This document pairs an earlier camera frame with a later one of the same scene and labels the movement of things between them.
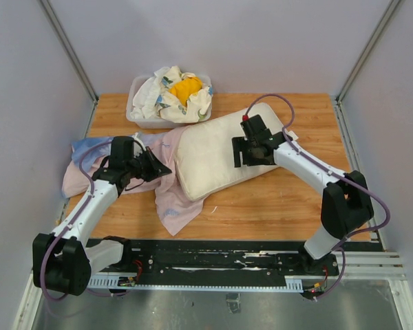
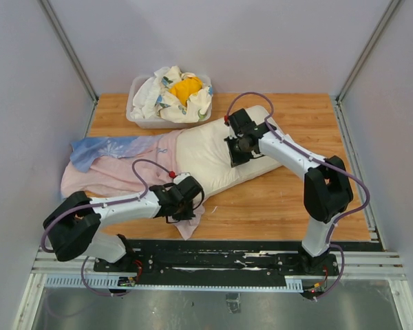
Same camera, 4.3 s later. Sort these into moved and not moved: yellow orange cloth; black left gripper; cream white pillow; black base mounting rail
Moved: cream white pillow; black left gripper
Not moved: black base mounting rail; yellow orange cloth
